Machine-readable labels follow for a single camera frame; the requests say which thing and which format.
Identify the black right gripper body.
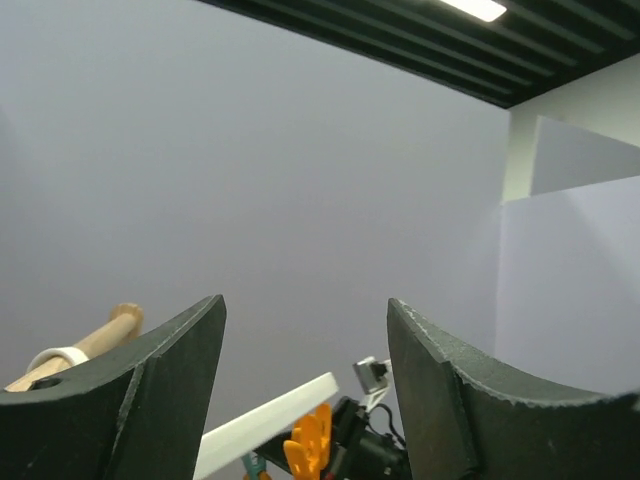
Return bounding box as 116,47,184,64
254,397,412,480

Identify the wooden drying rack frame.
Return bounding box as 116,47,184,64
4,303,144,392

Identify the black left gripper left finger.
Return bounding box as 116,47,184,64
1,295,226,480

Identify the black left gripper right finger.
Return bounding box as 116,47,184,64
387,299,639,479

